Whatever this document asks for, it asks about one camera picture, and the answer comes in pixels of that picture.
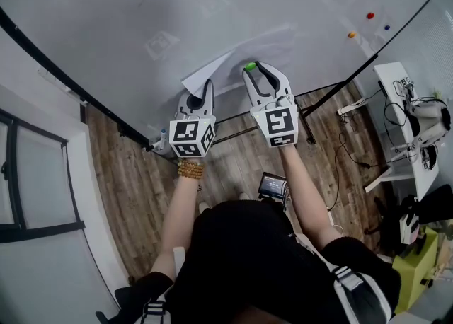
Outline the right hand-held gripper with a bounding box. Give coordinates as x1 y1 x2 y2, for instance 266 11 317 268
241 61 299 149

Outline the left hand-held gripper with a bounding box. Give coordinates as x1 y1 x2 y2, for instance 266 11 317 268
168 79 217 158

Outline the white paper sheet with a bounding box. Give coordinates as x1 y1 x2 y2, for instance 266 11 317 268
181 22 298 97

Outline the black-framed whiteboard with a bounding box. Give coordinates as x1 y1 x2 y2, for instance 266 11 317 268
0 0 436 161

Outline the person's left forearm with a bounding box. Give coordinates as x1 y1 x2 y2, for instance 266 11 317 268
150 173 205 281

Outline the person's right forearm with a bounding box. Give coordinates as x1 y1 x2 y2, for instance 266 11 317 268
279 144 343 251

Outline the small black screen device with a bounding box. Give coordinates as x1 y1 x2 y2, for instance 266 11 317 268
258 172 288 200

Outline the white desk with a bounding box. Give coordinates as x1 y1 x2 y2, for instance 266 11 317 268
336 62 440 202

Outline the white headset device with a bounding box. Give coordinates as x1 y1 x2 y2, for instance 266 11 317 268
403 98 452 166

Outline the person's black clothing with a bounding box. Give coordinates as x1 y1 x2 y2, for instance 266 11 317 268
134 199 403 324

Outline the white carton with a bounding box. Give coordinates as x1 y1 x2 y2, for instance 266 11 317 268
399 212 420 245

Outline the black bag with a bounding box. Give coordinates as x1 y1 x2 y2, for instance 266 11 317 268
373 184 453 256

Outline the black office chair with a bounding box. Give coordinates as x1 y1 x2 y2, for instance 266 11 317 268
94 282 171 324

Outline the green box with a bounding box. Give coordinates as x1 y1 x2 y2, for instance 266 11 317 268
391 226 439 315

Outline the brown beaded bracelet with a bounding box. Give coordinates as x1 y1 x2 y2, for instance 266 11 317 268
176 159 205 179

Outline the black floor cable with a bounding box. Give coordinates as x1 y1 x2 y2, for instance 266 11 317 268
332 133 382 210

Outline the black window frame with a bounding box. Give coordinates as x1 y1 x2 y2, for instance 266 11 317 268
0 108 86 244

